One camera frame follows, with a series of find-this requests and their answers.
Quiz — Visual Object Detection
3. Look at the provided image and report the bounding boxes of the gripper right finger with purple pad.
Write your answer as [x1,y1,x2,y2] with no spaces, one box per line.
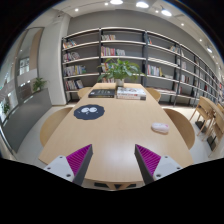
[134,144,182,184]

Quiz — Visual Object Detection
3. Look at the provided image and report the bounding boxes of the wooden chair left far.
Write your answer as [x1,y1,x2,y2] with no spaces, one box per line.
[78,87,92,99]

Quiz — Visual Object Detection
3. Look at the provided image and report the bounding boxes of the wooden chair left near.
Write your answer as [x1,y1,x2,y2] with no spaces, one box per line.
[40,107,71,146]

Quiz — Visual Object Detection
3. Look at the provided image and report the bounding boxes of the wooden chair right far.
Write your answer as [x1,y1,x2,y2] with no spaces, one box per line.
[146,87,161,101]

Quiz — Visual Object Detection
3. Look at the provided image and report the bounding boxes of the small plant on left ledge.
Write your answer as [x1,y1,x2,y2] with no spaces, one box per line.
[33,78,46,92]

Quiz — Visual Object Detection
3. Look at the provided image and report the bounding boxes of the large bookshelf with books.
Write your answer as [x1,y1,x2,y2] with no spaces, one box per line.
[61,27,224,106]

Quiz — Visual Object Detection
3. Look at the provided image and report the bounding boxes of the green potted plant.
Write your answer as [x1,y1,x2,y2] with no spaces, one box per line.
[98,58,143,87]

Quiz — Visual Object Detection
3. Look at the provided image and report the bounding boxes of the wooden chair right near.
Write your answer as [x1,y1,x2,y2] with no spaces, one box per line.
[164,108,195,149]

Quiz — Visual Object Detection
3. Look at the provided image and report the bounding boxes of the stack of white books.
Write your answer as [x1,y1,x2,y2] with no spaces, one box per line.
[117,87,146,100]

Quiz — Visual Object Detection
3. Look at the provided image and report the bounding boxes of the wooden chair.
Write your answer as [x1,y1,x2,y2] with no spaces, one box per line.
[164,108,195,149]
[146,87,161,101]
[40,107,71,146]
[78,87,92,99]

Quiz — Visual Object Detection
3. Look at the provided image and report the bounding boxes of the wooden chairs at right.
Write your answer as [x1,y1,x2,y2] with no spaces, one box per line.
[193,96,224,152]

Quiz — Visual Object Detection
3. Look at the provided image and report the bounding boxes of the black book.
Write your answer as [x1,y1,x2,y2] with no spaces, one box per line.
[88,89,115,98]

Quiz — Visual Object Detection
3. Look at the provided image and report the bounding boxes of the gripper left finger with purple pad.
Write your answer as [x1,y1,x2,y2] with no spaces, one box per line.
[44,145,93,186]

